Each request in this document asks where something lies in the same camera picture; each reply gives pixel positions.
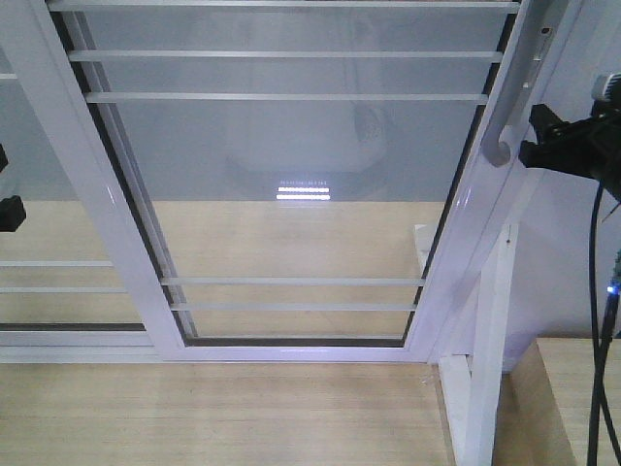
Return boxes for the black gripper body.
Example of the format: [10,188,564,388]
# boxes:
[547,110,620,201]

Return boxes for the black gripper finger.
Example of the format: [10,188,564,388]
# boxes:
[1,147,26,232]
[518,104,567,168]

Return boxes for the white curved door handle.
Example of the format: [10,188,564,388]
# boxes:
[480,1,554,167]

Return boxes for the white framed transparent sliding door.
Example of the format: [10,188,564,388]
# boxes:
[1,1,581,362]

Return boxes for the white fixed window panel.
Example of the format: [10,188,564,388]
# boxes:
[0,46,164,364]

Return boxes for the light wooden box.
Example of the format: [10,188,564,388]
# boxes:
[493,338,593,465]

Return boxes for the light wooden base board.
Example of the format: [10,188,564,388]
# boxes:
[0,199,460,466]

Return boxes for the white triangular support bracket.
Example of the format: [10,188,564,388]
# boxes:
[439,224,519,465]

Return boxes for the black cable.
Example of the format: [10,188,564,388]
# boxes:
[585,182,621,466]

